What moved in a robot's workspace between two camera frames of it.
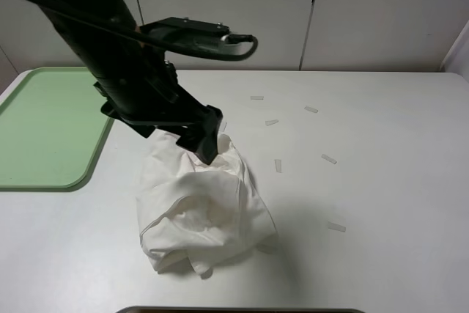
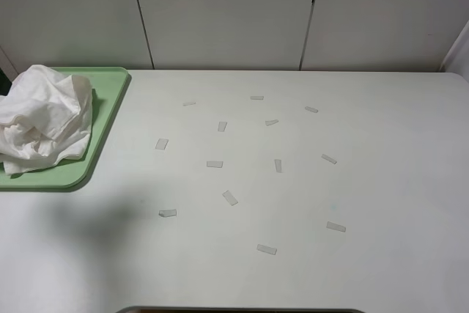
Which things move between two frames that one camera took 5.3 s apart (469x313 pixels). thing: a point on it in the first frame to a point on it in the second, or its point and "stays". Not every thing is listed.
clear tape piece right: (330, 160) stays
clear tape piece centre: (269, 122) stays
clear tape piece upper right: (311, 109) stays
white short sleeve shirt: (190, 211) to (45, 117)
